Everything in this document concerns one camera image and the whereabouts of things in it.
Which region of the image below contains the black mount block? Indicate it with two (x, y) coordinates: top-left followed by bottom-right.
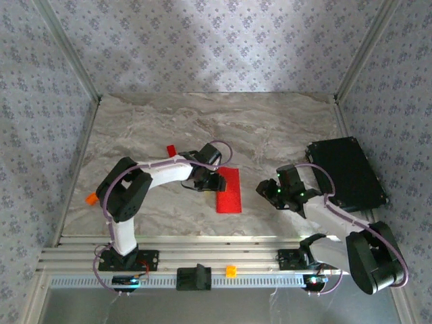
(175, 263), (213, 292)

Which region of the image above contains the controller circuit board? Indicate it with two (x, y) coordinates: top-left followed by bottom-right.
(111, 275), (149, 288)
(302, 273), (328, 291)

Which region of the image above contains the left controller circuit board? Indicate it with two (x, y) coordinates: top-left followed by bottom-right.
(111, 275), (149, 288)

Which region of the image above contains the aluminium table side rail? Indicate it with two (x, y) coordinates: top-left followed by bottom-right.
(52, 97), (102, 247)
(332, 97), (385, 244)

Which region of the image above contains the right controller circuit board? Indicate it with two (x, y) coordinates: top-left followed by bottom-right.
(302, 273), (328, 291)

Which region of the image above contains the grey slotted cable duct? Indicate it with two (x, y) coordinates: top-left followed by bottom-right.
(49, 275), (306, 290)

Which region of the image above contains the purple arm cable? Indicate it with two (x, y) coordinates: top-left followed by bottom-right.
(92, 140), (235, 297)
(293, 163), (410, 297)

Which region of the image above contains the black flat box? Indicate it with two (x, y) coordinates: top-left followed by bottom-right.
(305, 136), (389, 213)

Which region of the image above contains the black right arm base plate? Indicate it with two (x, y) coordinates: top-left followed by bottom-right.
(277, 248), (340, 271)

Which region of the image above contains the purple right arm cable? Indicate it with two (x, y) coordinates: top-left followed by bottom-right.
(293, 163), (410, 297)

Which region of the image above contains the aluminium rail frame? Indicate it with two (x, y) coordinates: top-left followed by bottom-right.
(35, 234), (399, 274)

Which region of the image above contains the aluminium corner post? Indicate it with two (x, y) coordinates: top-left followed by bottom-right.
(33, 0), (103, 102)
(333, 0), (402, 102)

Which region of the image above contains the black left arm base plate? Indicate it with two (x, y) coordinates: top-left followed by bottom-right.
(97, 249), (159, 272)

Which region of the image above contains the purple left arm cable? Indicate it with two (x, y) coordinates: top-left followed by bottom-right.
(92, 140), (235, 297)

